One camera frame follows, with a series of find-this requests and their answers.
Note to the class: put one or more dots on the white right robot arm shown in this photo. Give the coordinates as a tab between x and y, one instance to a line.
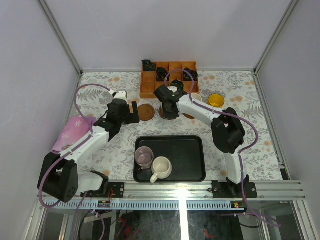
227	130

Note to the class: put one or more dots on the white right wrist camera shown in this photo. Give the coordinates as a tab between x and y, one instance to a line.
172	88

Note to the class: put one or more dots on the dark rolled cloth green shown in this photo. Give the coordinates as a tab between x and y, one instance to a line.
177	84

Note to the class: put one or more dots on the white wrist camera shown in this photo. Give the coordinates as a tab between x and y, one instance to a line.
172	88
120	95

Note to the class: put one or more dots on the yellow black mug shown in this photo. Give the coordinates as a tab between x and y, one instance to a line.
216	100

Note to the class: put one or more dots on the aluminium front rail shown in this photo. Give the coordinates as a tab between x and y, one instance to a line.
192	196

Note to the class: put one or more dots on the dark rolled cloth top-left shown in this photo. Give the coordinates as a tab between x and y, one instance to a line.
148	66

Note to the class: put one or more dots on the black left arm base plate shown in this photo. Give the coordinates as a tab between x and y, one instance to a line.
116	188

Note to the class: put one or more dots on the pink ceramic mug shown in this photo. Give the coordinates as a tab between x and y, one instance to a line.
196	97

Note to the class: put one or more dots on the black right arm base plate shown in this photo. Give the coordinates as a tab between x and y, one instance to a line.
228	190

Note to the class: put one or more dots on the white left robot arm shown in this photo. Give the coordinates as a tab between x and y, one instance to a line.
60	176

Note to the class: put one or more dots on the dark rolled cloth with orange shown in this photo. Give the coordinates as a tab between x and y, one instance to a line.
161	74

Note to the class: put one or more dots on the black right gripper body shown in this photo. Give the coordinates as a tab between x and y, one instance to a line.
167	114

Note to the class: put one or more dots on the cream speckled mug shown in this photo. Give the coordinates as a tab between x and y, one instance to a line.
161	169

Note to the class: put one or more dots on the purple glass mug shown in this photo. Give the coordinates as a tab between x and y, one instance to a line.
144	157

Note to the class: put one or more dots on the dark rolled cloth right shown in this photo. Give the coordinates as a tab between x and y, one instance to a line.
190	75

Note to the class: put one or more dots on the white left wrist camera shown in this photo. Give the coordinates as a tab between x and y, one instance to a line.
120	95

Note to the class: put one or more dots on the black plastic tray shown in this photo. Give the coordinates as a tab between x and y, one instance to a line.
185	153

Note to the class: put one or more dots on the purple snowflake cloth bag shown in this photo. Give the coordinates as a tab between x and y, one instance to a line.
73	131

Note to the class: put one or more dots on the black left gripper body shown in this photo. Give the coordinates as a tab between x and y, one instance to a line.
134	112

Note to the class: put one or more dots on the brown wooden coaster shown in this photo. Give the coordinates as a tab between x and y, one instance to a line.
188	116
161	113
146	112

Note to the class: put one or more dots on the orange wooden compartment box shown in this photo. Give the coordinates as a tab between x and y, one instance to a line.
148	83

